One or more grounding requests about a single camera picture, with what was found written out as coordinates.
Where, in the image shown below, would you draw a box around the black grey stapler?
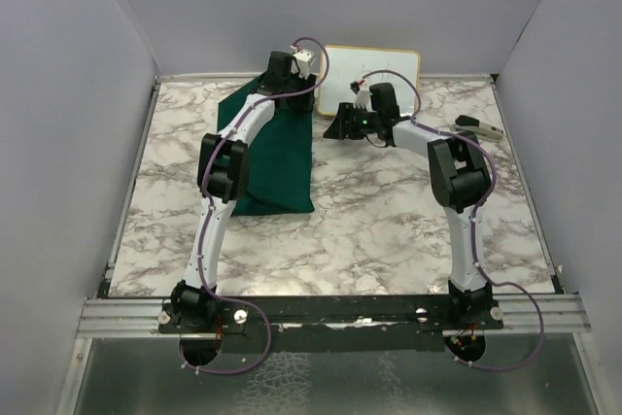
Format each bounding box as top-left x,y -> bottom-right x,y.
453,115 -> 504,142

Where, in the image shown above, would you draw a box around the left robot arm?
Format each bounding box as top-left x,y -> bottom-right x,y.
168,45 -> 317,332

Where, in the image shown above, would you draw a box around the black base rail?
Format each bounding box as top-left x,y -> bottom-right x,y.
157,294 -> 503,354

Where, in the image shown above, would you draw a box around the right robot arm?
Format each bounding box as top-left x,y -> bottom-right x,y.
324,80 -> 496,329

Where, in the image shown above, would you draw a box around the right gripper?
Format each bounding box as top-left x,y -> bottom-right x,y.
324,103 -> 381,141

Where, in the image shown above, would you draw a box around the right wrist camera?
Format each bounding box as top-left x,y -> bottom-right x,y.
350,80 -> 371,110

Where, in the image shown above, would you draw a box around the white board with frame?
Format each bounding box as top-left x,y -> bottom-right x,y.
315,45 -> 421,118

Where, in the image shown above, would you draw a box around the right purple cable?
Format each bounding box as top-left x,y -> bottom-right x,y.
362,68 -> 544,371

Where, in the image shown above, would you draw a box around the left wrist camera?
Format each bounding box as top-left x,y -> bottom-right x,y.
291,45 -> 315,80

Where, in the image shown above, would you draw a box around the green surgical cloth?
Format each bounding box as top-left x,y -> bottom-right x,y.
217,72 -> 316,218

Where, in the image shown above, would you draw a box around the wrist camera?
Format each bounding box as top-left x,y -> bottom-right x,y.
291,45 -> 315,80
350,80 -> 371,110

